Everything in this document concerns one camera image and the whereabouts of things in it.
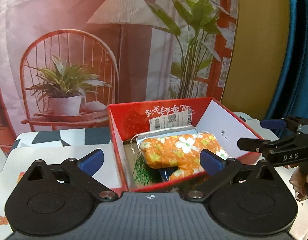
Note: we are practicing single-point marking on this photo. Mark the geometric print sheet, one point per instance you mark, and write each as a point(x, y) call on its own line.
point(56, 137)

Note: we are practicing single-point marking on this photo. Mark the small blue item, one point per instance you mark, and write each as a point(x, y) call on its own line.
point(166, 173)

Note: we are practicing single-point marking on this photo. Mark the person's right hand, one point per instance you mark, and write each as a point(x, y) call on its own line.
point(297, 185)

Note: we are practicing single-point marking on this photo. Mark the printed room backdrop cloth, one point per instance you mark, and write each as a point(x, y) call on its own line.
point(68, 30)

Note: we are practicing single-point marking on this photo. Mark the teal curtain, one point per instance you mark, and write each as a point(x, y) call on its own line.
point(299, 55)

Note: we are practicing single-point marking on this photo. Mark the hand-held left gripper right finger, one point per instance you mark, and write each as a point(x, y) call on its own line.
point(211, 162)

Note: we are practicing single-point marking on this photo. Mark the wooden panel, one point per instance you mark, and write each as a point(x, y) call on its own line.
point(259, 42)

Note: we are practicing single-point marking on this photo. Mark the cartoon print tablecloth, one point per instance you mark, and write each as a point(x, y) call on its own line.
point(43, 155)

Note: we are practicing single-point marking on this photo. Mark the red strawberry print cardboard box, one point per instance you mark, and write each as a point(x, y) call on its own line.
point(129, 120)

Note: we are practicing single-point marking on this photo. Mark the green fringed item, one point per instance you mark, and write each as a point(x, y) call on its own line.
point(144, 172)

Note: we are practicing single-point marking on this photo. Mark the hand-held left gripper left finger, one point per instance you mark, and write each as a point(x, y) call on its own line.
point(91, 162)

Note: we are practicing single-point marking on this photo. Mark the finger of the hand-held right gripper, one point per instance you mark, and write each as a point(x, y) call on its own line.
point(254, 145)
point(271, 124)

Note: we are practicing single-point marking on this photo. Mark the orange floral cloth pouch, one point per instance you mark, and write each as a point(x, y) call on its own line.
point(174, 152)

